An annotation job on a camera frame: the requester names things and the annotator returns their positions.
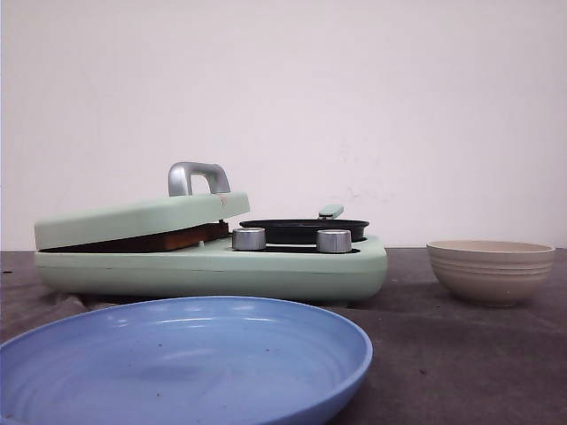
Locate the white bread slice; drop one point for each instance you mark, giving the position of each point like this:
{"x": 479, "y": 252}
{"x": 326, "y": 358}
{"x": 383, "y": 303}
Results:
{"x": 162, "y": 242}

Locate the mint green hinged lid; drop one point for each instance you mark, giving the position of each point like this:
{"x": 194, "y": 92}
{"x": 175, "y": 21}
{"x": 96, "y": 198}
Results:
{"x": 198, "y": 194}

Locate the beige ribbed bowl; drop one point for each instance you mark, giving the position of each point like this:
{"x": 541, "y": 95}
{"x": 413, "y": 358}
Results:
{"x": 493, "y": 273}

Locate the mint green breakfast maker base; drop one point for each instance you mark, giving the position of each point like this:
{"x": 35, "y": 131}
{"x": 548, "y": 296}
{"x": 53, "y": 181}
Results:
{"x": 295, "y": 272}

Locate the black round frying pan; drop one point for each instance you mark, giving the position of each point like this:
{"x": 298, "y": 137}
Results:
{"x": 304, "y": 231}

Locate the left silver control knob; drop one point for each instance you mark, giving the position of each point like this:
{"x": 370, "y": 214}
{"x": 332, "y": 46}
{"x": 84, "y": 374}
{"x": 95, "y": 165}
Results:
{"x": 248, "y": 239}

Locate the silver control knob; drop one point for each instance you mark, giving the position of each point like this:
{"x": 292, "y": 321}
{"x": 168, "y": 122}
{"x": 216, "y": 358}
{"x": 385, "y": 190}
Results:
{"x": 248, "y": 239}
{"x": 336, "y": 241}

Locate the right silver control knob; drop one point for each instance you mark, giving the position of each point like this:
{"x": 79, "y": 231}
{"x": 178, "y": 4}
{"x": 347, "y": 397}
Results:
{"x": 336, "y": 241}

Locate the blue round plate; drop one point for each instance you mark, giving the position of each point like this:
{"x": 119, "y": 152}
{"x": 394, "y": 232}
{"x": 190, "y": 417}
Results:
{"x": 192, "y": 360}

